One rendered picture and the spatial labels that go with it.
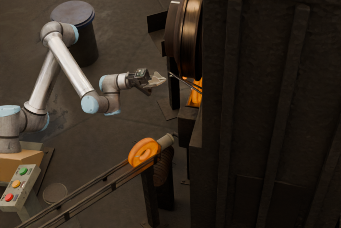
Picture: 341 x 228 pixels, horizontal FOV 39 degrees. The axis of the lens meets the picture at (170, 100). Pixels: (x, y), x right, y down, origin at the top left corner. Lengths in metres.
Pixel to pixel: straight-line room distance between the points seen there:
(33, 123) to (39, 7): 1.63
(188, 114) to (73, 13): 1.57
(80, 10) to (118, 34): 0.53
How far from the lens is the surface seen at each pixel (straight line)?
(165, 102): 3.42
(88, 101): 2.51
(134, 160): 2.25
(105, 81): 2.63
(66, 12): 3.62
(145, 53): 3.82
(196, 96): 2.44
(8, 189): 2.47
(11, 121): 3.01
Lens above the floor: 2.54
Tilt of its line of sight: 47 degrees down
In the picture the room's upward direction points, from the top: 4 degrees counter-clockwise
